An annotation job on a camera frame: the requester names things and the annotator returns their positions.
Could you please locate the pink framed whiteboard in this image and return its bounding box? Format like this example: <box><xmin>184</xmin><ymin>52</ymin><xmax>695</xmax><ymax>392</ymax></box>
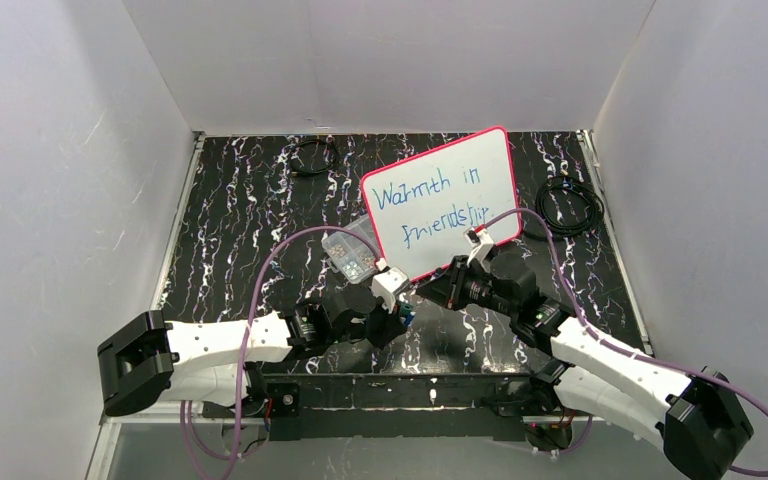
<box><xmin>360</xmin><ymin>127</ymin><xmax>522</xmax><ymax>280</ymax></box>

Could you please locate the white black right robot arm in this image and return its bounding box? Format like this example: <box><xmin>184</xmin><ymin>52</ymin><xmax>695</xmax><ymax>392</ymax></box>
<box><xmin>417</xmin><ymin>256</ymin><xmax>754</xmax><ymax>479</ymax></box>

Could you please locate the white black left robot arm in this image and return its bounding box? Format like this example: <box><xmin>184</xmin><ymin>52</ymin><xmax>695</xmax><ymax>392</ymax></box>
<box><xmin>97</xmin><ymin>293</ymin><xmax>415</xmax><ymax>417</ymax></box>

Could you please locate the clear plastic screw box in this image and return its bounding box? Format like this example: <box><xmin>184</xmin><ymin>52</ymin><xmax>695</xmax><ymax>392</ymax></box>
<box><xmin>321</xmin><ymin>214</ymin><xmax>380</xmax><ymax>284</ymax></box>

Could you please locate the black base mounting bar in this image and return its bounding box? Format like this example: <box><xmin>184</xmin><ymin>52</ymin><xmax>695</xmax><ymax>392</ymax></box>
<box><xmin>201</xmin><ymin>372</ymin><xmax>591</xmax><ymax>444</ymax></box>

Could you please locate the green handled screwdriver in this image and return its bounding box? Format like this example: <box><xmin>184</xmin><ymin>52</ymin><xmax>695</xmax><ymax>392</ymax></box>
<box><xmin>398</xmin><ymin>303</ymin><xmax>416</xmax><ymax>327</ymax></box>

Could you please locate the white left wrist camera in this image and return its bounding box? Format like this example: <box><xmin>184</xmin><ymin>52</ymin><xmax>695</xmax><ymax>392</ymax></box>
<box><xmin>370</xmin><ymin>258</ymin><xmax>410</xmax><ymax>313</ymax></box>

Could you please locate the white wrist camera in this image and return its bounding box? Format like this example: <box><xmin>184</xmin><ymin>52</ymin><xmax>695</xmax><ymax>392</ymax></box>
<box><xmin>370</xmin><ymin>258</ymin><xmax>410</xmax><ymax>313</ymax></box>
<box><xmin>464</xmin><ymin>225</ymin><xmax>499</xmax><ymax>273</ymax></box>

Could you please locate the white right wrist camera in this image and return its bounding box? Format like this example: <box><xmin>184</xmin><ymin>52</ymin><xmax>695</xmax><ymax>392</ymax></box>
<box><xmin>464</xmin><ymin>225</ymin><xmax>499</xmax><ymax>273</ymax></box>

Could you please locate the large coiled black cable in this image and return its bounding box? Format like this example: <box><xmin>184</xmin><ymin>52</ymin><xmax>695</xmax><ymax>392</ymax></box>
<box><xmin>534</xmin><ymin>174</ymin><xmax>605</xmax><ymax>241</ymax></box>

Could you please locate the aluminium rail right edge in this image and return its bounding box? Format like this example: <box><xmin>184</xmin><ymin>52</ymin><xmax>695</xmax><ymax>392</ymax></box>
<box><xmin>576</xmin><ymin>129</ymin><xmax>654</xmax><ymax>354</ymax></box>

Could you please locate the aluminium rail edge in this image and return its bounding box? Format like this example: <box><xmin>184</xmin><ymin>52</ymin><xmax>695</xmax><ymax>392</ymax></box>
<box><xmin>85</xmin><ymin>132</ymin><xmax>206</xmax><ymax>479</ymax></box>
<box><xmin>576</xmin><ymin>129</ymin><xmax>654</xmax><ymax>354</ymax></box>

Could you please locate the small coiled black cable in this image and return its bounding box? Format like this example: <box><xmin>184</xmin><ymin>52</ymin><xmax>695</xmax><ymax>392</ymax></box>
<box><xmin>289</xmin><ymin>137</ymin><xmax>342</xmax><ymax>178</ymax></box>

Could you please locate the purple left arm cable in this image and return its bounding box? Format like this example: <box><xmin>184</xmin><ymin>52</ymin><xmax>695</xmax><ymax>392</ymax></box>
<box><xmin>179</xmin><ymin>226</ymin><xmax>385</xmax><ymax>480</ymax></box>

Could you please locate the aluminium rail left edge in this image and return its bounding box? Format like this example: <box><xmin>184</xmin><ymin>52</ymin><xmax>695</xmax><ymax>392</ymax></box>
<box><xmin>85</xmin><ymin>132</ymin><xmax>206</xmax><ymax>479</ymax></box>

